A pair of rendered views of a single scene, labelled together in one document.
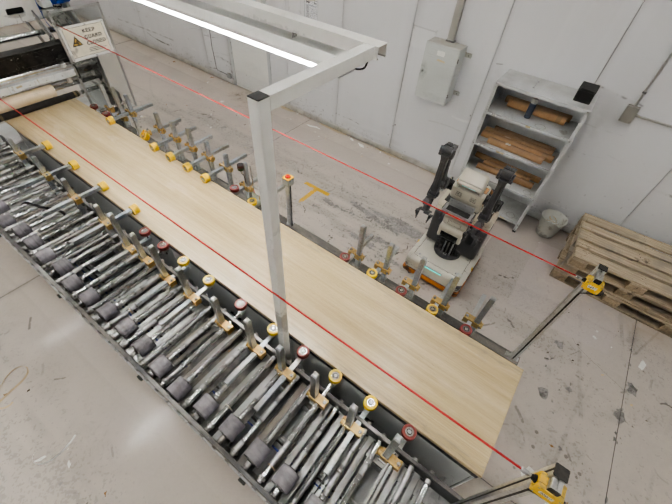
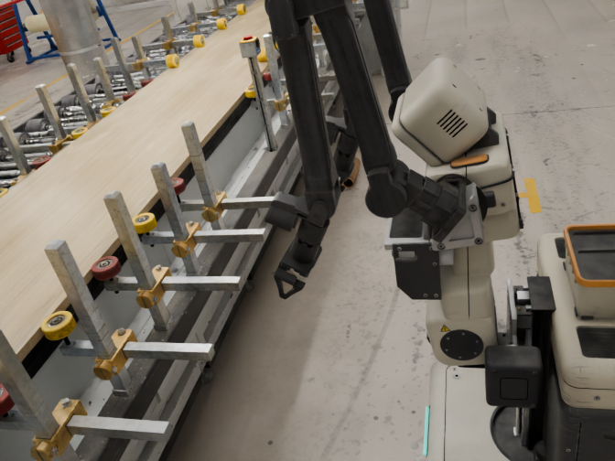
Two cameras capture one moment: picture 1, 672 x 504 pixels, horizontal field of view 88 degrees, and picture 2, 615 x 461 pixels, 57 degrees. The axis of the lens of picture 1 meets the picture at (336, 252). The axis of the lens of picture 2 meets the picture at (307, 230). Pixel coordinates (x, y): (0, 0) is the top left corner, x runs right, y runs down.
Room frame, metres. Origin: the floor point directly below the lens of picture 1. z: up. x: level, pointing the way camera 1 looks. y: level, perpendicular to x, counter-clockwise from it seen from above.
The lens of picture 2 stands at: (1.73, -2.05, 1.76)
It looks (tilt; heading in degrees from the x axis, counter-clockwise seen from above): 31 degrees down; 76
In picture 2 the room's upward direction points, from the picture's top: 12 degrees counter-clockwise
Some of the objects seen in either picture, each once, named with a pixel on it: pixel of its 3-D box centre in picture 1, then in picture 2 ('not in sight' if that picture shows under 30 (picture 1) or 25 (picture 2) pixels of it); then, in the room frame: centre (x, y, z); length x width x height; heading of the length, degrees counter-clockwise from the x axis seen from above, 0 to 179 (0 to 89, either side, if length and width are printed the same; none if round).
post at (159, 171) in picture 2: (386, 265); (179, 230); (1.73, -0.40, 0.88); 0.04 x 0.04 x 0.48; 57
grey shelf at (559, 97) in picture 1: (512, 156); not in sight; (3.62, -1.91, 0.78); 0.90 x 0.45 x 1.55; 57
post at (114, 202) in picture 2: (416, 278); (140, 266); (1.60, -0.61, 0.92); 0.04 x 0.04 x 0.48; 57
